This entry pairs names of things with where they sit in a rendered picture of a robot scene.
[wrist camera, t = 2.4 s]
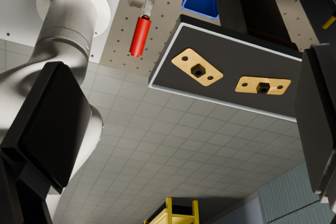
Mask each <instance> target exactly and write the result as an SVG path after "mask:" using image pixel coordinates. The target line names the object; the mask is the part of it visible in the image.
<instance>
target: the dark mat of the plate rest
mask: <svg viewBox="0 0 336 224"><path fill-rule="evenodd" d="M186 48H192V49H193V50H195V51H196V52H197V53H198V54H200V55H201V56H202V57H203V58H204V59H206V60H207V61H208V62H209V63H211V64H212V65H213V66H214V67H216V68H217V69H218V70H219V71H221V72H222V73H223V77H222V78H220V79H218V80H217V81H215V82H213V83H212V84H210V85H208V86H204V85H202V84H201V83H200V82H198V81H197V80H195V79H194V78H193V77H191V76H190V75H189V74H187V73H186V72H184V71H183V70H182V69H180V68H179V67H178V66H176V65H175V64H173V63H172V58H173V57H175V56H176V55H177V54H179V53H180V52H182V51H183V50H185V49H186ZM301 63H302V62H301V61H298V60H295V59H292V58H288V57H285V56H282V55H279V54H275V53H272V52H269V51H266V50H262V49H259V48H256V47H253V46H249V45H246V44H243V43H240V42H236V41H233V40H230V39H227V38H223V37H220V36H217V35H214V34H210V33H207V32H204V31H201V30H197V29H194V28H191V27H188V26H184V25H183V26H182V27H181V29H180V31H179V33H178V35H177V37H176V39H175V41H174V43H173V45H172V47H171V48H170V50H169V52H168V54H167V56H166V58H165V60H164V62H163V64H162V66H161V68H160V69H159V71H158V73H157V75H156V77H155V79H154V81H153V84H155V85H159V86H163V87H168V88H172V89H176V90H180V91H184V92H189V93H193V94H197V95H201V96H205V97H209V98H214V99H218V100H222V101H226V102H230V103H234V104H239V105H243V106H247V107H251V108H255V109H260V110H264V111H268V112H272V113H276V114H280V115H285V116H289V117H293V118H296V115H295V111H294V98H295V93H296V88H297V83H298V78H299V73H300V68H301ZM241 76H257V77H270V78H284V79H290V81H291V82H290V84H289V86H288V87H287V89H286V90H285V92H284V93H283V94H264V93H250V92H237V91H235V87H236V85H237V83H238V81H239V79H240V77H241Z"/></svg>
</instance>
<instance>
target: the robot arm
mask: <svg viewBox="0 0 336 224"><path fill-rule="evenodd" d="M36 8H37V11H38V14H39V16H40V17H41V19H42V20H43V25H42V27H41V30H40V33H39V36H38V38H37V41H36V43H35V46H34V49H33V52H32V54H31V57H30V59H29V61H28V62H27V63H25V64H22V65H20V66H17V67H15V68H12V69H10V70H7V71H5V72H2V73H0V224H53V222H52V221H53V217H54V214H55V211H56V208H57V205H58V202H59V200H60V198H61V195H62V193H63V192H64V190H65V188H66V186H67V185H68V183H69V181H70V180H71V179H72V177H73V176H74V174H75V173H76V172H77V171H78V170H79V168H80V167H81V166H82V165H83V164H84V162H85V161H86V160H87V159H88V157H89V156H90V155H91V154H92V152H93V151H94V149H95V148H96V147H97V144H98V142H99V141H100V139H101V136H102V132H103V128H104V125H103V118H102V115H101V113H100V112H99V111H98V109H97V108H95V107H94V106H93V105H91V104H89V102H88V100H87V98H86V97H85V95H84V93H83V91H82V89H81V88H80V86H81V85H82V83H83V82H84V79H85V77H86V73H87V68H88V63H89V58H90V53H91V47H92V42H93V38H94V37H96V36H98V35H100V34H101V33H103V32H104V31H105V30H106V28H107V27H108V25H109V23H110V19H111V8H110V4H109V2H108V0H36ZM293 106H294V113H295V117H296V122H297V126H298V131H299V135H300V140H301V144H302V149H303V153H304V158H305V163H306V167H307V172H308V176H309V181H310V185H311V189H312V192H313V193H314V194H318V196H319V200H320V203H329V207H330V210H331V211H332V212H334V213H335V216H334V217H333V219H332V221H331V223H330V224H336V55H335V53H334V50H333V48H332V45H331V44H330V43H318V44H311V45H310V48H307V49H304V51H303V56H302V61H301V66H300V71H299V76H298V81H297V86H296V91H295V96H294V102H293Z"/></svg>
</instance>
